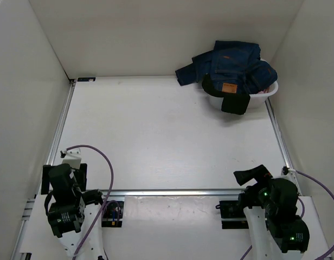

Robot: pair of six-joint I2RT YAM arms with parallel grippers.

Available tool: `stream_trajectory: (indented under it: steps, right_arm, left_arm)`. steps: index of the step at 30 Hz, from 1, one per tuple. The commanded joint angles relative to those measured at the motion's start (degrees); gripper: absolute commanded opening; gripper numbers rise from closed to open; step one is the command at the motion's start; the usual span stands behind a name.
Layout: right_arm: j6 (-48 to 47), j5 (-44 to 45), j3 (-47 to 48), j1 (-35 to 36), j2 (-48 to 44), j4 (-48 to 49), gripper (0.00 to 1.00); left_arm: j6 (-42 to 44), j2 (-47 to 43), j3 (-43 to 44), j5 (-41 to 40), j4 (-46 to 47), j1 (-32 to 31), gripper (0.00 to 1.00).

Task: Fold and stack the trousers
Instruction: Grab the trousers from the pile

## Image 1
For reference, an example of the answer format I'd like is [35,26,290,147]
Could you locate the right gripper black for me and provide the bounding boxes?
[234,164,277,213]

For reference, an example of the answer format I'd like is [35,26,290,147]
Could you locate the dark blue denim trousers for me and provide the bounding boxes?
[175,41,261,86]

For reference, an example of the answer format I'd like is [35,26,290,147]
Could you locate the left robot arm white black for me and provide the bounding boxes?
[41,164,108,259]

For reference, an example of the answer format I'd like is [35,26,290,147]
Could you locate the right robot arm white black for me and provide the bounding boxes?
[234,165,310,259]

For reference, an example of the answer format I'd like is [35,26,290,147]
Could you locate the white plastic laundry basket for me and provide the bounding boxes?
[207,58,279,111]

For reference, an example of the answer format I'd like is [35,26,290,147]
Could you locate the black garment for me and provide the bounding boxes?
[202,74,251,115]

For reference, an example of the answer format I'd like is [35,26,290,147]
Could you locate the pink garment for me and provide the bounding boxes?
[257,87,270,94]

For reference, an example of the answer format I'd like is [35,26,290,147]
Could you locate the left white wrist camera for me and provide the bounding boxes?
[60,148,81,170]

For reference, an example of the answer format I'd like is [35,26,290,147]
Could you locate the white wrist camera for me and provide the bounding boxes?
[281,166,297,185]
[60,148,81,170]

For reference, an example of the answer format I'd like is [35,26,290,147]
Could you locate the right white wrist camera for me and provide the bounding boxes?
[281,166,297,185]

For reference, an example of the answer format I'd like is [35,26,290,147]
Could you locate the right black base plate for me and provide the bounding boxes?
[215,200,249,230]

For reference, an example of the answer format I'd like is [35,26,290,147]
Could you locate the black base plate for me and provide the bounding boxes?
[101,200,124,228]
[215,200,249,230]

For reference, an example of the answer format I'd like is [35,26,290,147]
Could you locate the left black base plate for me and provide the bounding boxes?
[101,200,124,228]

